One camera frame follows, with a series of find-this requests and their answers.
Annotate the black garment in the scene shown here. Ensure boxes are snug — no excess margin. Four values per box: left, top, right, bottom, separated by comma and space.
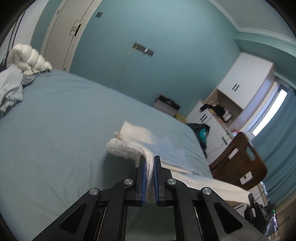
200, 104, 226, 116

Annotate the grey crumpled cloth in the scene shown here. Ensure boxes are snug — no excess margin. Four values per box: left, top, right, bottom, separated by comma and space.
0, 65, 35, 118

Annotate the grey wall socket panel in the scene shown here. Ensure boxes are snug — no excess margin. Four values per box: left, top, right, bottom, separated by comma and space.
133, 42, 155, 57

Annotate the window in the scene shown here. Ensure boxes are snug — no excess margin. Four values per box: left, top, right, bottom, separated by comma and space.
252, 76, 288, 137

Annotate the dark teal bag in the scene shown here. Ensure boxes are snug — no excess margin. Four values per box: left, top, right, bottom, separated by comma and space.
186, 123, 211, 159

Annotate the white wall cabinet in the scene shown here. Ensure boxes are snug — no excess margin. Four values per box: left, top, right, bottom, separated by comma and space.
217, 52, 275, 110

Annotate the teal curtain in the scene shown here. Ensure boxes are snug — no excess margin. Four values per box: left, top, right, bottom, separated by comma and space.
251, 88, 296, 204

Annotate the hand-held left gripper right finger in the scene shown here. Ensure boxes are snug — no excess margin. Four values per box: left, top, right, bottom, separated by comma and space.
154, 156, 270, 241

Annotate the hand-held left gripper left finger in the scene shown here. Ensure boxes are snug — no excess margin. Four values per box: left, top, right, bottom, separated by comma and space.
31, 156, 149, 241

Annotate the white and blue knit sweater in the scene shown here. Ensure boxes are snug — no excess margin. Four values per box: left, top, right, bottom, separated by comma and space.
106, 121, 252, 205

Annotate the yellow cable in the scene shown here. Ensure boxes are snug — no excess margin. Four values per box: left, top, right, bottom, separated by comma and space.
120, 45, 139, 93

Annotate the black cardboard box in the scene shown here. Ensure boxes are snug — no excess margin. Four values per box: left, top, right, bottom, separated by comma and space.
153, 94, 181, 117

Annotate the brown wooden chair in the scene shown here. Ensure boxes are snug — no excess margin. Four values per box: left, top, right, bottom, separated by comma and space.
209, 132, 268, 192

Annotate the white puffy quilt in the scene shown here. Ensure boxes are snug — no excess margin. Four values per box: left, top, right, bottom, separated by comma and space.
7, 44, 53, 76

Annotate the white door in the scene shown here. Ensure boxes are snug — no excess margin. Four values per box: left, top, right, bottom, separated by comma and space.
40, 0, 102, 72

